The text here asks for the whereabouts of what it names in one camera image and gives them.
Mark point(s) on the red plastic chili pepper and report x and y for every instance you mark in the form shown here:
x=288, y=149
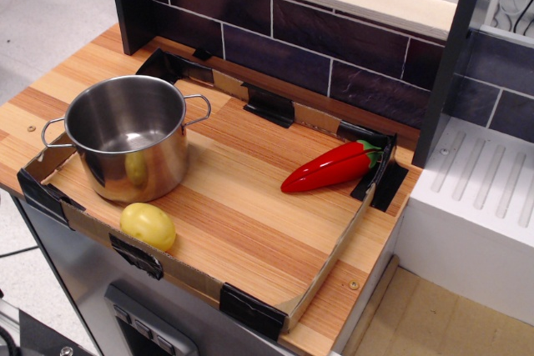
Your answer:
x=339, y=165

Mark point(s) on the white sink drainboard unit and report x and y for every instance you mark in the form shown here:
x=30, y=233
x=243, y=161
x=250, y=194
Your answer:
x=468, y=225

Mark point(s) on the toy oven control panel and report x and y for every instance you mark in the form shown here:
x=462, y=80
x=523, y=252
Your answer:
x=144, y=332

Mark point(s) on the stainless steel pot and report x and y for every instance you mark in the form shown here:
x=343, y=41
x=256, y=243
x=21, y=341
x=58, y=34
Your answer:
x=130, y=133

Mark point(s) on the cardboard fence with black tape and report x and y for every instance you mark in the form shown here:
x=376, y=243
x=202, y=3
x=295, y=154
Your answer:
x=300, y=264

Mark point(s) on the dark grey left cabinet post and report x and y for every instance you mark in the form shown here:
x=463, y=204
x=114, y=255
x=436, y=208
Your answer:
x=136, y=22

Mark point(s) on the dark grey right cabinet post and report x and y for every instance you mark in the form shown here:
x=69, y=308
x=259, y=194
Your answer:
x=468, y=17

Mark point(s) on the yellow plastic potato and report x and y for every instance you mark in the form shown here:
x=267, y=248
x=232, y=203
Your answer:
x=149, y=224

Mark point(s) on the dark grey cabinet post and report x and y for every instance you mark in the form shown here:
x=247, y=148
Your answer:
x=468, y=17
x=136, y=22

